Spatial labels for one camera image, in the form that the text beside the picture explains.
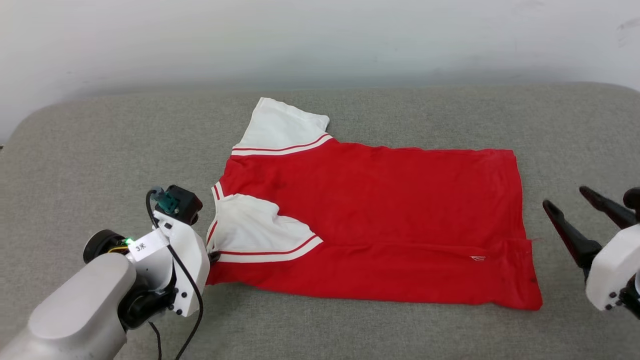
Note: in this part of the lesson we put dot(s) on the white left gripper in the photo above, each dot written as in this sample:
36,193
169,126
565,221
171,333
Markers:
192,270

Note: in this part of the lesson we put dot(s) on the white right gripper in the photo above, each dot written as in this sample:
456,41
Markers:
615,270

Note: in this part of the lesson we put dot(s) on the red and white jersey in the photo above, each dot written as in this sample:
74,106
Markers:
400,210

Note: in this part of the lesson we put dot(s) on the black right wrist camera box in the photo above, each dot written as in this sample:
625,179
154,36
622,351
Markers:
634,197

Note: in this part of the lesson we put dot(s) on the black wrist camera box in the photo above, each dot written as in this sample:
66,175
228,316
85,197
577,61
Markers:
634,197
186,202

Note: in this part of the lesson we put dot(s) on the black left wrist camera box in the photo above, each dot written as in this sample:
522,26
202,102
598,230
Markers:
186,202

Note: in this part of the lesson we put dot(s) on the teal left camera connector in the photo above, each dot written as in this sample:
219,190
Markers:
167,202

